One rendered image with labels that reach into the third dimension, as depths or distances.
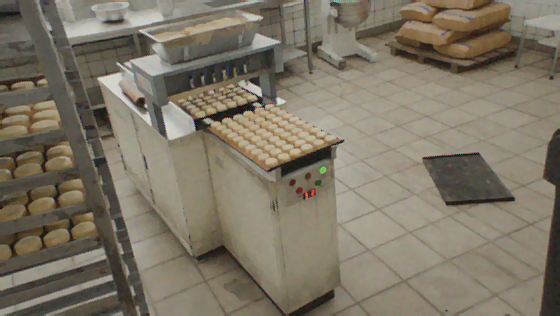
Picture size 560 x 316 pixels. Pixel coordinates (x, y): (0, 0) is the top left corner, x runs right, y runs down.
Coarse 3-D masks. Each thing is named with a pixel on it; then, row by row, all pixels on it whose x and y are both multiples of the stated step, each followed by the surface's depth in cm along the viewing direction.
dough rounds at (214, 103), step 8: (232, 88) 295; (240, 88) 292; (200, 96) 287; (208, 96) 286; (216, 96) 285; (224, 96) 284; (232, 96) 283; (240, 96) 282; (248, 96) 281; (176, 104) 285; (184, 104) 278; (192, 104) 283; (200, 104) 276; (208, 104) 278; (216, 104) 274; (224, 104) 276; (232, 104) 272; (240, 104) 275; (192, 112) 269; (200, 112) 266; (208, 112) 267; (216, 112) 270
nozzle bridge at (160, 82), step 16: (240, 48) 271; (256, 48) 268; (272, 48) 273; (144, 64) 260; (160, 64) 258; (176, 64) 256; (192, 64) 253; (208, 64) 256; (224, 64) 270; (240, 64) 275; (256, 64) 281; (272, 64) 280; (144, 80) 257; (160, 80) 246; (176, 80) 259; (208, 80) 269; (224, 80) 269; (240, 80) 273; (272, 80) 292; (144, 96) 268; (160, 96) 249; (176, 96) 257; (272, 96) 296; (160, 112) 263; (160, 128) 266
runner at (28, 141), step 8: (16, 136) 106; (24, 136) 106; (32, 136) 107; (40, 136) 107; (48, 136) 108; (56, 136) 108; (64, 136) 109; (0, 144) 106; (8, 144) 106; (16, 144) 107; (24, 144) 107; (32, 144) 107; (40, 144) 108; (48, 144) 108; (0, 152) 106; (8, 152) 107
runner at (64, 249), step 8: (80, 240) 120; (88, 240) 121; (96, 240) 121; (48, 248) 118; (56, 248) 119; (64, 248) 119; (72, 248) 120; (80, 248) 121; (88, 248) 121; (24, 256) 117; (32, 256) 118; (40, 256) 118; (48, 256) 119; (56, 256) 120; (0, 264) 116; (8, 264) 117; (16, 264) 117; (24, 264) 118; (32, 264) 119; (0, 272) 117
